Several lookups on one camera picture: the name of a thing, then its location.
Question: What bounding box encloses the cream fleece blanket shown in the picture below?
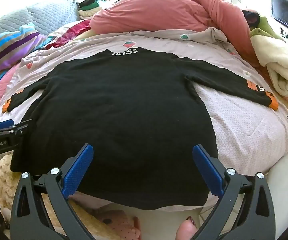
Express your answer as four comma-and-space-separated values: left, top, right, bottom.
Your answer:
250, 27, 288, 102

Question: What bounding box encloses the pink dotted cloth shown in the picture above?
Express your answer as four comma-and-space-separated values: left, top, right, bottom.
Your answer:
94, 209, 140, 240

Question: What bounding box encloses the black t-shirt with orange print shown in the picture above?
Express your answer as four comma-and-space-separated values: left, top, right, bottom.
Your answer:
3, 46, 279, 210

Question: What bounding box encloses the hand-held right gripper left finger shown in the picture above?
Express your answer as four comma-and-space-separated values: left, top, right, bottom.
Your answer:
10, 144, 102, 240

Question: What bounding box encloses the pale pink strawberry print quilt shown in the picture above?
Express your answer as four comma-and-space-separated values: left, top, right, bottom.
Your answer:
0, 27, 288, 209

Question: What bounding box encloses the blue quilted pillow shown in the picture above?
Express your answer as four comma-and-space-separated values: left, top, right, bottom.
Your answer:
0, 0, 80, 47

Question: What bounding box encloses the pink duvet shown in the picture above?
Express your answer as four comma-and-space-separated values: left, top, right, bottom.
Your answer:
90, 0, 259, 67

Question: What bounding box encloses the green folded cloth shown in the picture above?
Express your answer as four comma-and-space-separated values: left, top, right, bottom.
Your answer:
77, 0, 102, 10

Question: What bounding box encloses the person's foot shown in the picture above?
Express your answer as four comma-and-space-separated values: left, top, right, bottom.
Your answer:
176, 219, 198, 240

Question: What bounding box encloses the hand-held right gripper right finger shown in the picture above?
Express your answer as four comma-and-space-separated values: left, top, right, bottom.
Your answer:
192, 144, 277, 240

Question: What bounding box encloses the green plush cloth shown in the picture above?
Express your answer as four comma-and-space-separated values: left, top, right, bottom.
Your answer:
250, 16, 282, 39

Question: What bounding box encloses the purple striped pillow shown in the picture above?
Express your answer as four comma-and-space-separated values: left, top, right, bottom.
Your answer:
0, 22, 48, 89

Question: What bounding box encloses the dark red cloth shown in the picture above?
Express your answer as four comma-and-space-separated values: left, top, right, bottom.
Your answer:
45, 20, 92, 50

